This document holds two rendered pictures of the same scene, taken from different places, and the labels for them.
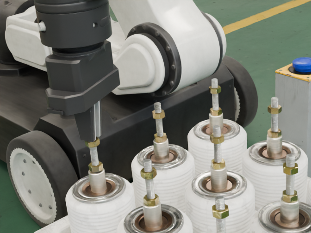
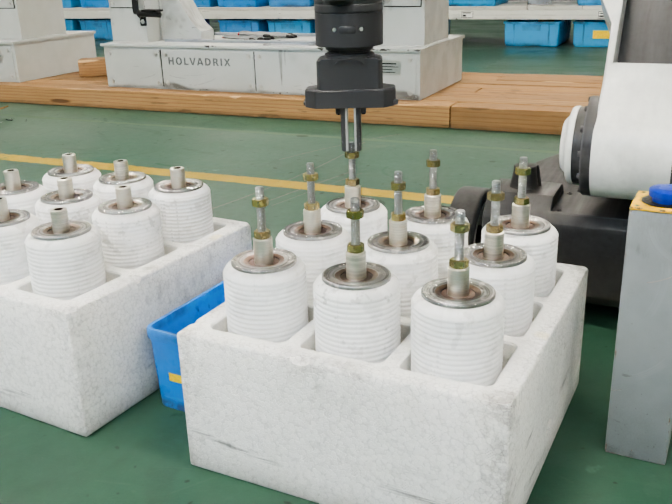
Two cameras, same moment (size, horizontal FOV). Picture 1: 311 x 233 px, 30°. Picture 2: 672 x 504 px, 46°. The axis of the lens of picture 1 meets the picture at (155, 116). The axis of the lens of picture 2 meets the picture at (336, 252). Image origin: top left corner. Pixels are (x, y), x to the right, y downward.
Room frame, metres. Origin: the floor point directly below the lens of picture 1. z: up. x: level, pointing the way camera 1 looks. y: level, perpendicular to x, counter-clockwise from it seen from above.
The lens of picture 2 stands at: (0.24, -0.88, 0.58)
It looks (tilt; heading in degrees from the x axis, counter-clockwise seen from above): 20 degrees down; 66
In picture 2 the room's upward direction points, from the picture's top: 2 degrees counter-clockwise
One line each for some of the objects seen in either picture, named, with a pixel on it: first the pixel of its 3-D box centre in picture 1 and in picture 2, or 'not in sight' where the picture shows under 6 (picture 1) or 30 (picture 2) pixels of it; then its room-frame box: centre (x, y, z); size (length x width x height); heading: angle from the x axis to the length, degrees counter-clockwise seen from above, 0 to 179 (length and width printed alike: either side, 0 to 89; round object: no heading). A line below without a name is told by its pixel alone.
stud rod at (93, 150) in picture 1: (94, 155); (352, 169); (0.69, 0.09, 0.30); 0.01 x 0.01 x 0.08
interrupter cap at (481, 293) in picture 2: not in sight; (458, 293); (0.65, -0.24, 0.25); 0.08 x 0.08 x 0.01
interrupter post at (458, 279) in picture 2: not in sight; (458, 281); (0.65, -0.24, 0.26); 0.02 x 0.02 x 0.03
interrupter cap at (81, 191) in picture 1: (98, 188); (352, 205); (0.70, 0.09, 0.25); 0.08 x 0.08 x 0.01
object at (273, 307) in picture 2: not in sight; (268, 332); (0.51, -0.06, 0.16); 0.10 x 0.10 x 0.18
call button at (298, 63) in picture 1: (304, 66); (667, 196); (0.92, -0.26, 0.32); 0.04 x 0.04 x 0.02
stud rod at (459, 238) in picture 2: not in sight; (459, 246); (0.65, -0.24, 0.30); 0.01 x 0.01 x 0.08
